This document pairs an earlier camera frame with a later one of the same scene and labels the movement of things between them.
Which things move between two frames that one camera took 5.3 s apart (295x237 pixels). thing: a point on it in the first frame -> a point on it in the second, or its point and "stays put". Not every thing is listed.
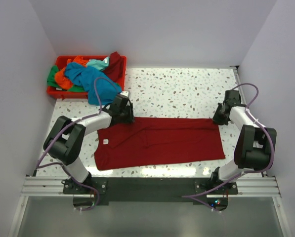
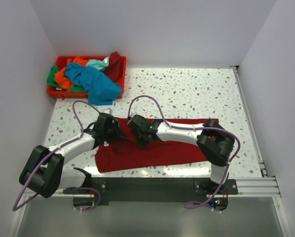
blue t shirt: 82,76 stays put
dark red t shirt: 152,140 stays put
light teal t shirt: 102,64 stays put
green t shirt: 51,81 stays put
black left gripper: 130,118 -> 118,135
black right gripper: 216,120 -> 141,143
